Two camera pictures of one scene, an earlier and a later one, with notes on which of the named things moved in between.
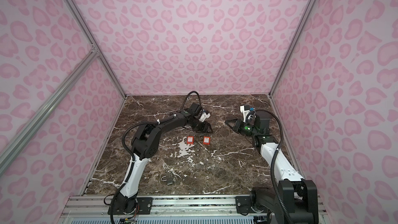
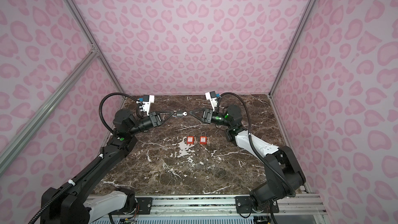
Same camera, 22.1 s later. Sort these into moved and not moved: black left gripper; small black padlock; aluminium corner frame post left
Moved: small black padlock; black left gripper
Not moved: aluminium corner frame post left
